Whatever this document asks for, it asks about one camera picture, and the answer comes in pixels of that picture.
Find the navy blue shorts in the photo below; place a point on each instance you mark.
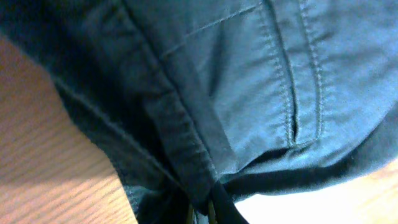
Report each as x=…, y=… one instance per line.
x=200, y=104

